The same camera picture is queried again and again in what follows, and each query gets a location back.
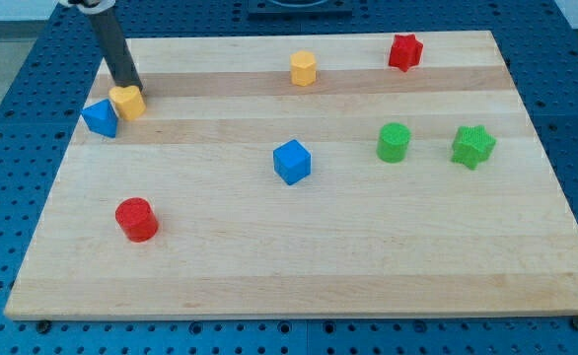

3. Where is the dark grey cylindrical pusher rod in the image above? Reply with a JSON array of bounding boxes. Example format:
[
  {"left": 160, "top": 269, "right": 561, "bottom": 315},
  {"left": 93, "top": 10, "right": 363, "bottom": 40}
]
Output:
[{"left": 82, "top": 6, "right": 143, "bottom": 91}]

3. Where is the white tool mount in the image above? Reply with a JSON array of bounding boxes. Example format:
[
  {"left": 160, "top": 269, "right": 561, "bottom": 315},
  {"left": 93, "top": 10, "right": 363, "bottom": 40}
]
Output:
[{"left": 59, "top": 0, "right": 115, "bottom": 10}]

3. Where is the yellow hexagon block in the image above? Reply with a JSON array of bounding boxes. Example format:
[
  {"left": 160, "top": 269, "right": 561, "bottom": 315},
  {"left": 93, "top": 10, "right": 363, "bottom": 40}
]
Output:
[{"left": 290, "top": 50, "right": 317, "bottom": 86}]

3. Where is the yellow heart block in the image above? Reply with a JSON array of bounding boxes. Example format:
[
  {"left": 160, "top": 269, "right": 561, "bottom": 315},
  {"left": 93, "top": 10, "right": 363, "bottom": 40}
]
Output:
[{"left": 108, "top": 85, "right": 146, "bottom": 120}]

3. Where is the blue triangle block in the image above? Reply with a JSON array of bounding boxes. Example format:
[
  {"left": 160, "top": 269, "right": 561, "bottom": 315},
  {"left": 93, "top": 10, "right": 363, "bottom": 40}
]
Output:
[{"left": 81, "top": 100, "right": 118, "bottom": 138}]

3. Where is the red cylinder block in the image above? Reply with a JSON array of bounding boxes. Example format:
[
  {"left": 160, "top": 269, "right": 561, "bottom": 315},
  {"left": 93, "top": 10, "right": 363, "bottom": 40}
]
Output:
[{"left": 114, "top": 197, "right": 159, "bottom": 243}]

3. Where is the blue cube block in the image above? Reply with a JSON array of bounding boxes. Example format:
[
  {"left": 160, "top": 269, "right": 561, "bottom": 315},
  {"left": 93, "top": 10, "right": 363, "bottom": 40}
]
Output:
[{"left": 272, "top": 139, "right": 312, "bottom": 185}]

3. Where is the red star block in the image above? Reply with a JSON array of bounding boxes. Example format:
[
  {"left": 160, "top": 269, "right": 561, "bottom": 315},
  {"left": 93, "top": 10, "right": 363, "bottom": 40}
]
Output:
[{"left": 388, "top": 34, "right": 423, "bottom": 72}]

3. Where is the green cylinder block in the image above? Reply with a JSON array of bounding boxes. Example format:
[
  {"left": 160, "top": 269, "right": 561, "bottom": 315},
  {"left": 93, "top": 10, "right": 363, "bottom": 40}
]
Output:
[{"left": 376, "top": 122, "right": 411, "bottom": 163}]

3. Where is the light wooden board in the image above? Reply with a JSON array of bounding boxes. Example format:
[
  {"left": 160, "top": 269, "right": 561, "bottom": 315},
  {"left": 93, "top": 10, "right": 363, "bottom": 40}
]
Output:
[{"left": 5, "top": 31, "right": 578, "bottom": 320}]

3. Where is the green star block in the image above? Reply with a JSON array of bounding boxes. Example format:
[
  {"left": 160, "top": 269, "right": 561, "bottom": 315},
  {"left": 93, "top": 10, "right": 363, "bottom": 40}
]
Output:
[{"left": 451, "top": 125, "right": 496, "bottom": 171}]

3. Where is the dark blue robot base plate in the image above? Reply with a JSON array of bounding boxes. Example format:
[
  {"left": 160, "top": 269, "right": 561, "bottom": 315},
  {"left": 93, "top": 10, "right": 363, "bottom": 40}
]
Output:
[{"left": 245, "top": 0, "right": 354, "bottom": 18}]

